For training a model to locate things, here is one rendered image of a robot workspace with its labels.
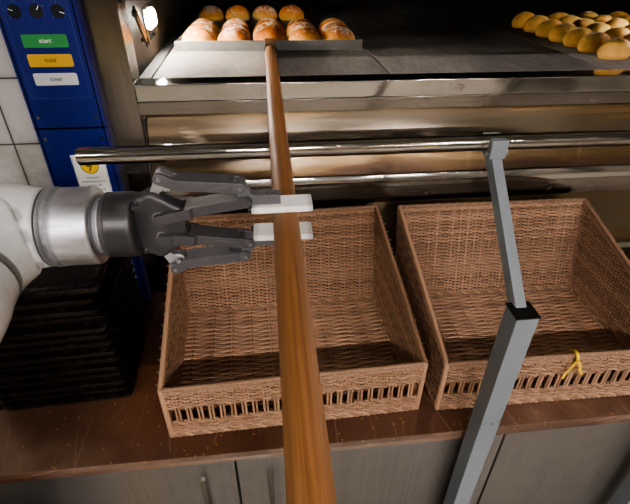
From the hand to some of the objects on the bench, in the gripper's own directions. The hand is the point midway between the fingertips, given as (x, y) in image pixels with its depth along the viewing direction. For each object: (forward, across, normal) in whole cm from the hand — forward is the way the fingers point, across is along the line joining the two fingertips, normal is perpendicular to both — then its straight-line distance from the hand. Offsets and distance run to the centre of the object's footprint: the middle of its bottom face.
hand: (283, 217), depth 55 cm
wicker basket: (+1, +61, -38) cm, 72 cm away
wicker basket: (+61, +61, -39) cm, 94 cm away
